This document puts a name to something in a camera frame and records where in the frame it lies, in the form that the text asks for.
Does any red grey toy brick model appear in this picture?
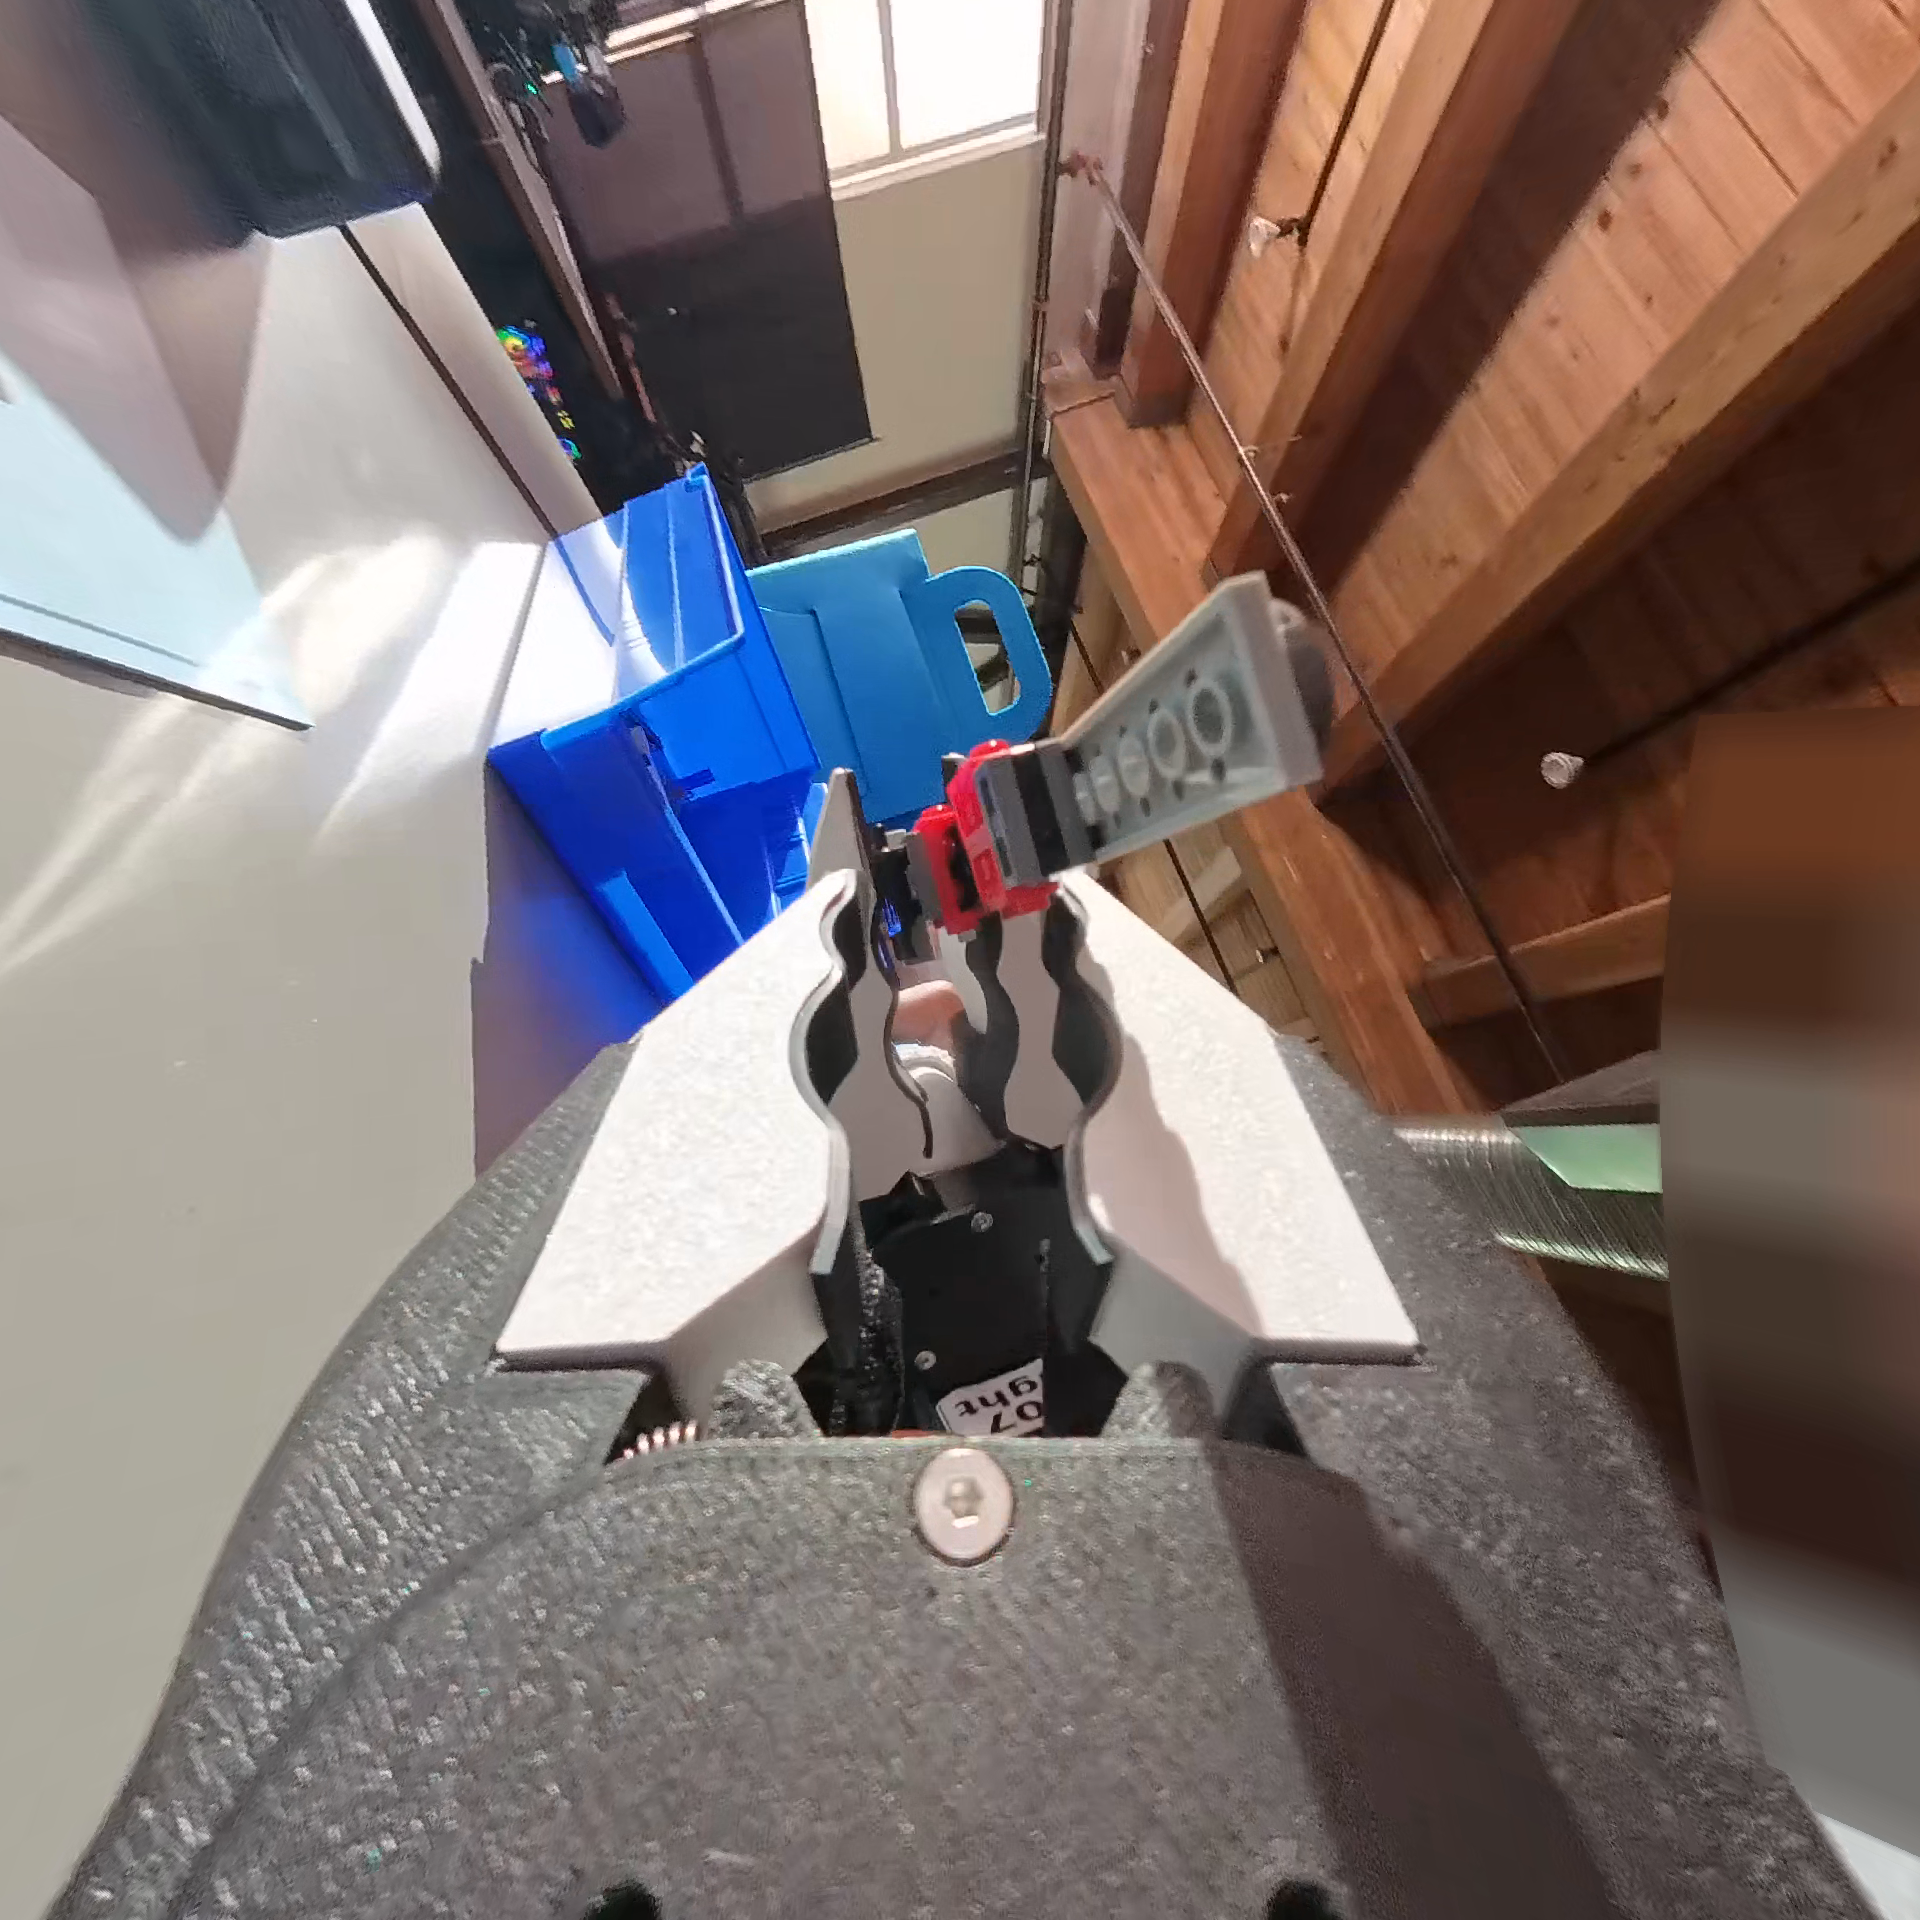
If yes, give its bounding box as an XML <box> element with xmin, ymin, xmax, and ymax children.
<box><xmin>870</xmin><ymin>574</ymin><xmax>1338</xmax><ymax>965</ymax></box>

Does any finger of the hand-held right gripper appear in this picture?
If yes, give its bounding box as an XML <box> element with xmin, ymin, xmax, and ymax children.
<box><xmin>950</xmin><ymin>896</ymin><xmax>1090</xmax><ymax>1154</ymax></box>
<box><xmin>806</xmin><ymin>769</ymin><xmax>942</xmax><ymax>1202</ymax></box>

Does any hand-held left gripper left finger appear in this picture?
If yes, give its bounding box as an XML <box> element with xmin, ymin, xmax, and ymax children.
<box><xmin>492</xmin><ymin>871</ymin><xmax>874</xmax><ymax>1405</ymax></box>

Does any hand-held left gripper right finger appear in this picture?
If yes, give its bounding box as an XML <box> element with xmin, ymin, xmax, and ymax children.
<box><xmin>1049</xmin><ymin>878</ymin><xmax>1423</xmax><ymax>1440</ymax></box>

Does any grey desk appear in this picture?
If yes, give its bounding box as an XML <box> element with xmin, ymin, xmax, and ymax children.
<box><xmin>0</xmin><ymin>104</ymin><xmax>781</xmax><ymax>1920</ymax></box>

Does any blue felt bag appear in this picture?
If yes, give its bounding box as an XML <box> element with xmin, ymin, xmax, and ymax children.
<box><xmin>740</xmin><ymin>529</ymin><xmax>1047</xmax><ymax>830</ymax></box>

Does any black ceiling rod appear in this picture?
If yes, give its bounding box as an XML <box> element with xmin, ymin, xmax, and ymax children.
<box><xmin>1058</xmin><ymin>151</ymin><xmax>1569</xmax><ymax>1081</ymax></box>

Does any silver air duct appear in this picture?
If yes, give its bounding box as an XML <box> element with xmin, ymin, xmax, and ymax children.
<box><xmin>1395</xmin><ymin>1087</ymin><xmax>1673</xmax><ymax>1281</ymax></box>

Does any light blue instruction booklet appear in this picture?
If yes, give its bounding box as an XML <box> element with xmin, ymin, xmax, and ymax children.
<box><xmin>0</xmin><ymin>382</ymin><xmax>321</xmax><ymax>735</ymax></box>

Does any glowing computer case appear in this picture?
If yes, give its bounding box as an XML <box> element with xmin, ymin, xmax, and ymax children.
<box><xmin>494</xmin><ymin>319</ymin><xmax>583</xmax><ymax>459</ymax></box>

